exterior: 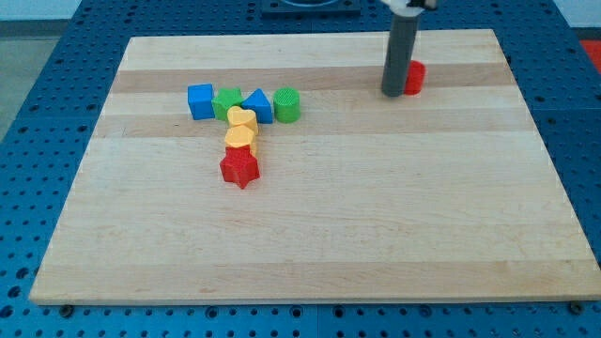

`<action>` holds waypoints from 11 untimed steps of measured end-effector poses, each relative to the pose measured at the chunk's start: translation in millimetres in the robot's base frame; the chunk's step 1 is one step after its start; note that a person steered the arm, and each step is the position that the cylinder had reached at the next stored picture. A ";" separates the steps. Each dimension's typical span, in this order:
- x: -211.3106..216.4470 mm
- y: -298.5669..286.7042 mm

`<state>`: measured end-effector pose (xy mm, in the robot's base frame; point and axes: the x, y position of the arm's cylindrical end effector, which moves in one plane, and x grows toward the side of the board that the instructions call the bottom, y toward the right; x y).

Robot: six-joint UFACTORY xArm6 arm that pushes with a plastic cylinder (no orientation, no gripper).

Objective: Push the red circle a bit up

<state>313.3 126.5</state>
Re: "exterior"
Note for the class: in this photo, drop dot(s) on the red star block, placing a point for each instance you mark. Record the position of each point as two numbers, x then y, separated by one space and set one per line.
239 166

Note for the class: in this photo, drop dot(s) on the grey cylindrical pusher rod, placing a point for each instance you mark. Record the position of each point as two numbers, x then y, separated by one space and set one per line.
398 55

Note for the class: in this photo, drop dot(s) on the yellow heart block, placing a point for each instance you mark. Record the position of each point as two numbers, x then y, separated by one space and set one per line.
237 116

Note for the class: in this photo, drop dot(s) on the blue triangle block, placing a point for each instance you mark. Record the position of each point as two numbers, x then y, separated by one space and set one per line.
260 104

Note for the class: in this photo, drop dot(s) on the green cylinder block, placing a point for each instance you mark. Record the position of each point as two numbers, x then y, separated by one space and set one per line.
286 104

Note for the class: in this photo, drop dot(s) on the yellow hexagon block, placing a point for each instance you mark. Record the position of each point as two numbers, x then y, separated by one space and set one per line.
241 136

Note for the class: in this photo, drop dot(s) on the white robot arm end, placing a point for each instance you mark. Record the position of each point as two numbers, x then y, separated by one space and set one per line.
410 8

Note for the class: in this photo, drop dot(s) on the blue cube block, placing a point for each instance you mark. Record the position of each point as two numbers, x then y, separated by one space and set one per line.
200 101

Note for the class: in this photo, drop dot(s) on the light wooden board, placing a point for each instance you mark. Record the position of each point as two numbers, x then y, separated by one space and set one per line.
446 196

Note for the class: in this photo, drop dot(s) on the red cylinder block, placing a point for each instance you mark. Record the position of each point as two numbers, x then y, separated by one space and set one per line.
415 79

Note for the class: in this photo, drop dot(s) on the green star block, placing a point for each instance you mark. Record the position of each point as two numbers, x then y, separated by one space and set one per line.
225 99

